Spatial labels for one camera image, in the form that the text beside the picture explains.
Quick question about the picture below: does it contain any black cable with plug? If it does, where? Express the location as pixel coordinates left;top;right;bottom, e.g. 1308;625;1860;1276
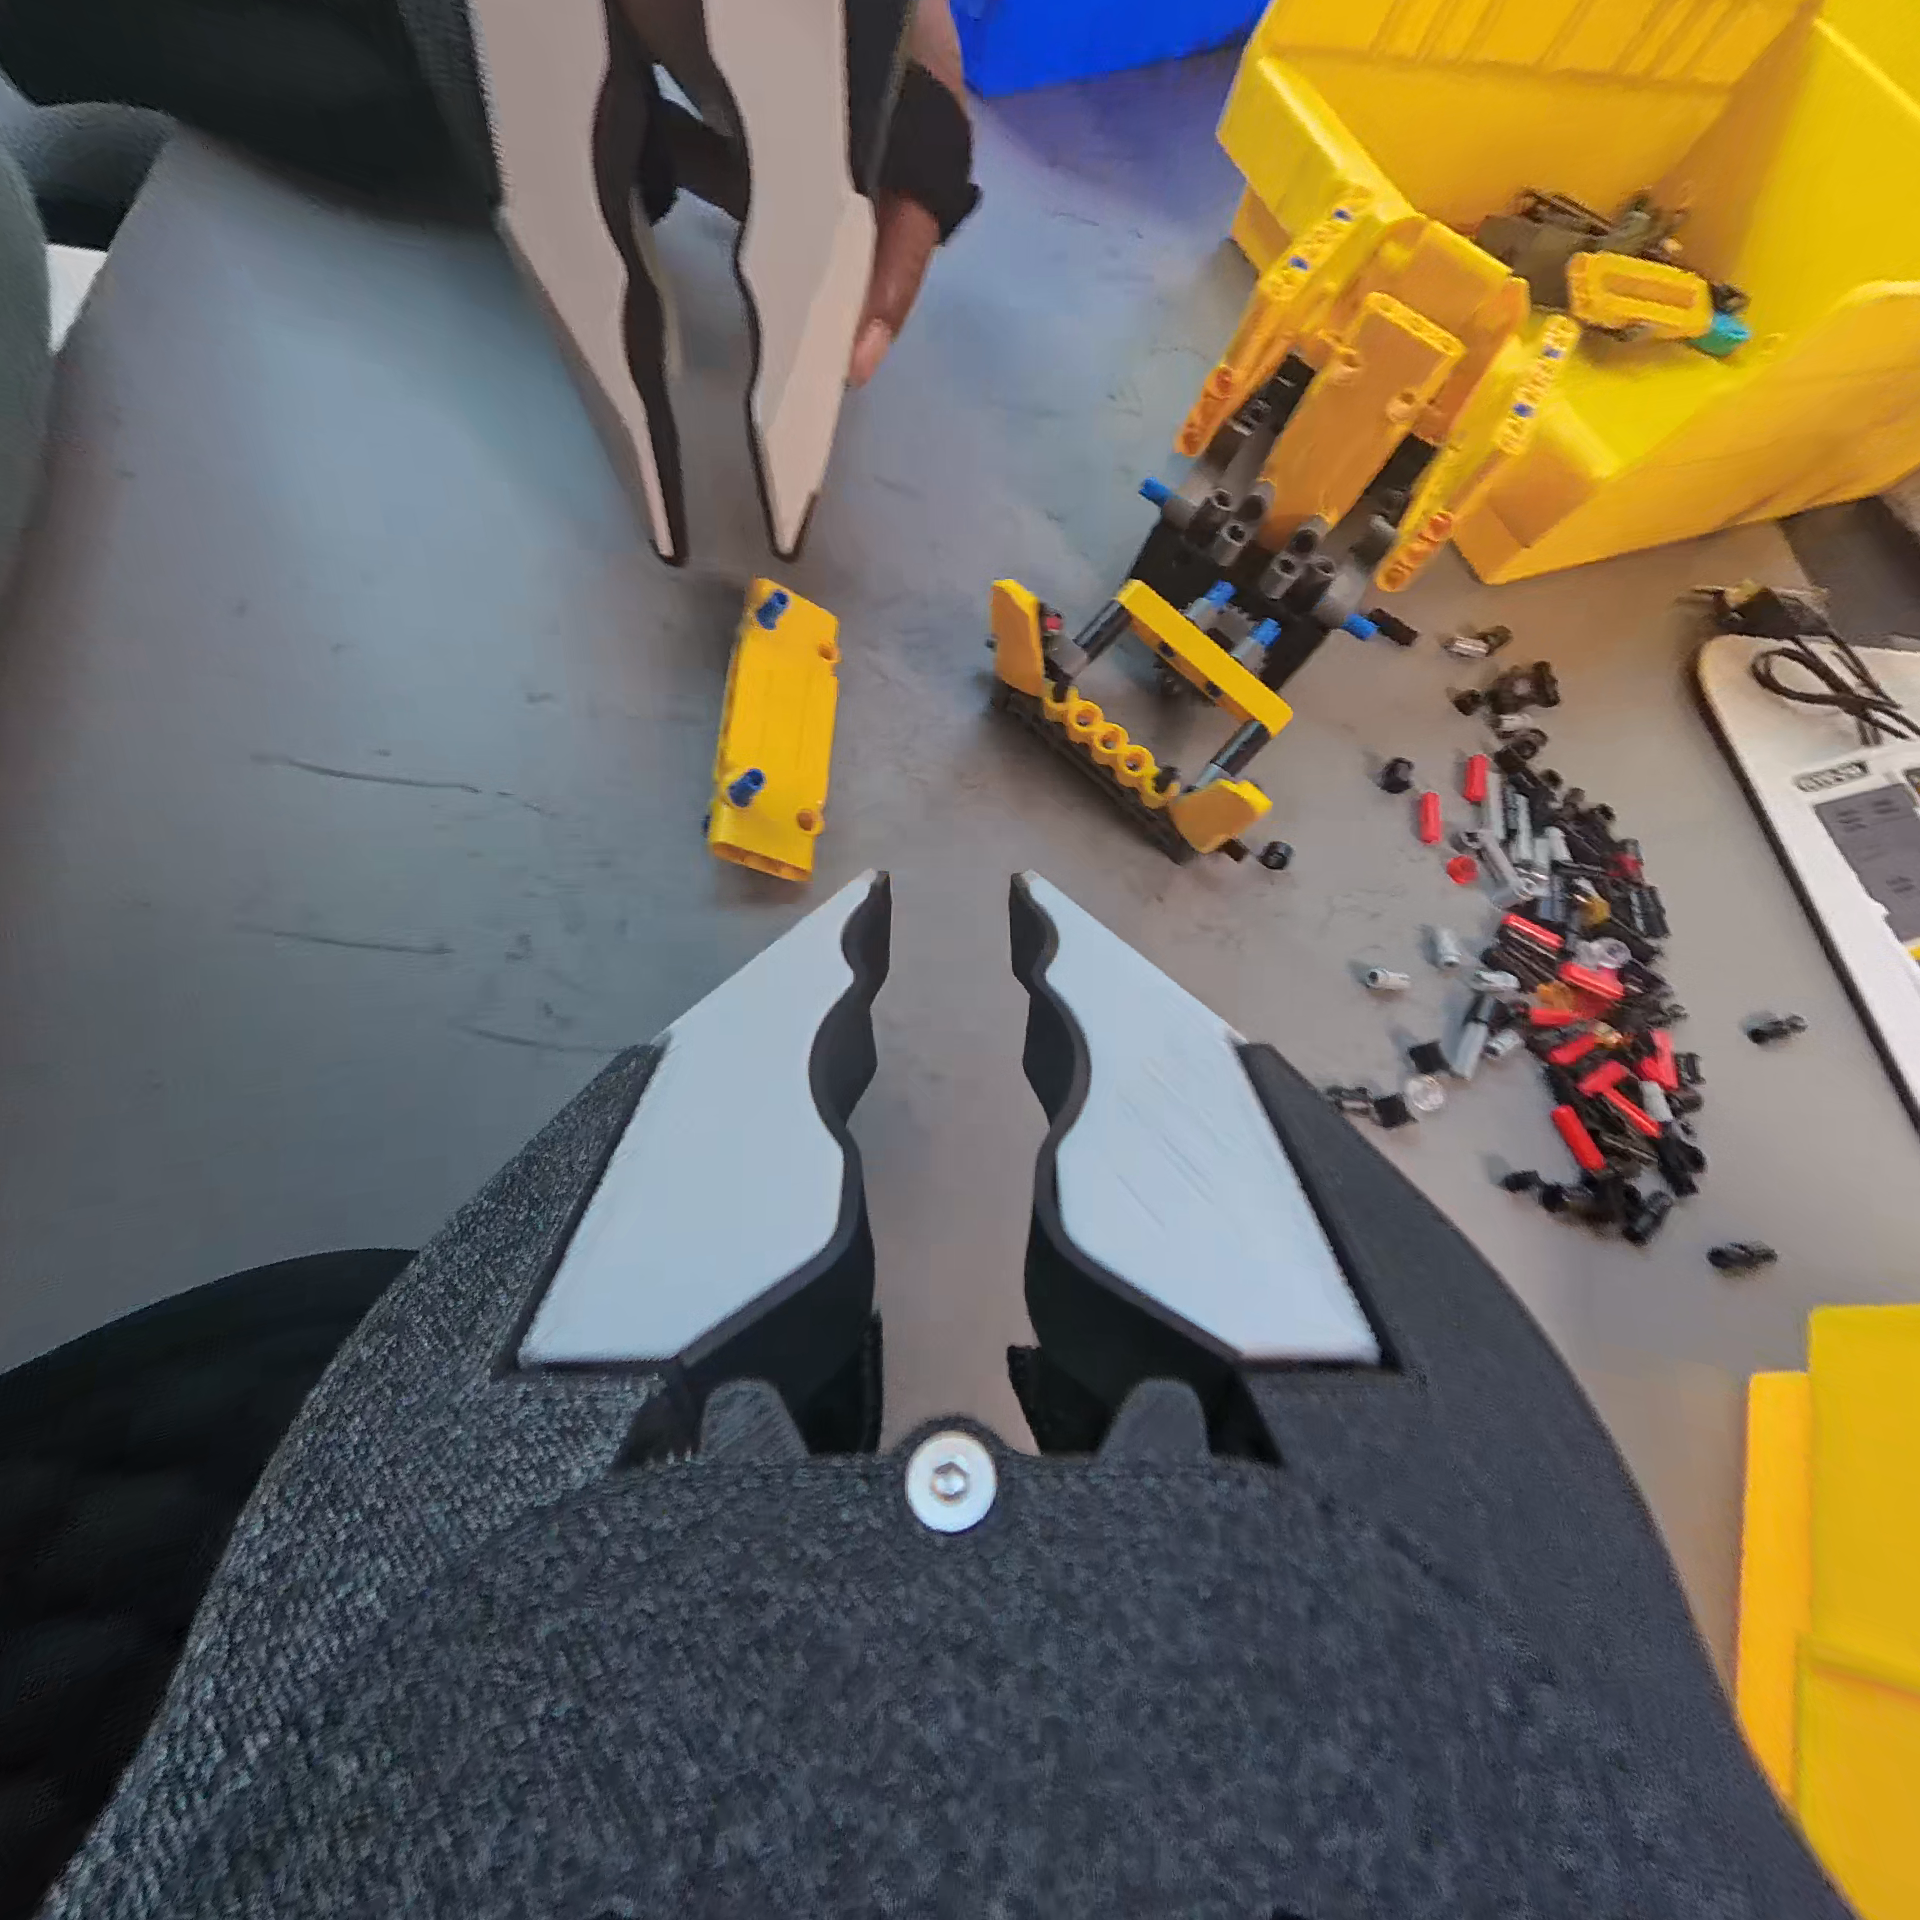
1691;583;1920;746

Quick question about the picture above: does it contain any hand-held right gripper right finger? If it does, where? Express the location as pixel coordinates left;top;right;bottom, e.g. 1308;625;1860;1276
1008;870;1383;1454

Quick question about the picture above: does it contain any person's left hand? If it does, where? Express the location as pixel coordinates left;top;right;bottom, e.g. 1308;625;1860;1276
849;0;977;393

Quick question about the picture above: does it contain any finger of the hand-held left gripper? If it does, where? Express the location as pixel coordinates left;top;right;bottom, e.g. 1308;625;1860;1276
468;0;692;569
698;0;883;561

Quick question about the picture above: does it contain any pile of small lego pins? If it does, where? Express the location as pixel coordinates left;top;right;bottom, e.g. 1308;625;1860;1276
1320;622;1808;1277

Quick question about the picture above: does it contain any pale rounded board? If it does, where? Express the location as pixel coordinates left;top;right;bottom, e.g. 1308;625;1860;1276
1697;637;1920;1127

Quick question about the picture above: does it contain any grey yellow lego rack assembly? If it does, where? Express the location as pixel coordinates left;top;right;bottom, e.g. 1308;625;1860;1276
987;575;1296;873

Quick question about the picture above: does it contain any yellow lego beam with black pins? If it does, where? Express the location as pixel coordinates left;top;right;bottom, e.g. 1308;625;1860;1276
1073;575;1296;782

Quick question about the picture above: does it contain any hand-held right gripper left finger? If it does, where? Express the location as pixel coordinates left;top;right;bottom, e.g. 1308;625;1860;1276
517;870;893;1454

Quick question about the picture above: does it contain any lego instruction booklet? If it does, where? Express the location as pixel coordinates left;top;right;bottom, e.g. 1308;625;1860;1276
1792;757;1920;963

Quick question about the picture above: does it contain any large yellow black lego model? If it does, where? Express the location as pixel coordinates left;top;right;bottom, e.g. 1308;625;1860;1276
1131;187;1585;683

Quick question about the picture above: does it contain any blue plastic crate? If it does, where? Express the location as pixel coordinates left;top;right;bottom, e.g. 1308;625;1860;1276
948;0;1269;98

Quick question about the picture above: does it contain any long black lego beam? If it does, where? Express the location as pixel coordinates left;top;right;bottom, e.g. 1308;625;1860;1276
1477;187;1749;308

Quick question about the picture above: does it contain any yellow lego panel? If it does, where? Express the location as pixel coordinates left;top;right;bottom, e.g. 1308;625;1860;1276
705;575;841;879

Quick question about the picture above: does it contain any yellow plastic storage bin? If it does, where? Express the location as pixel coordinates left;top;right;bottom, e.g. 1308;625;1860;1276
1738;1306;1920;1920
1216;0;1920;588

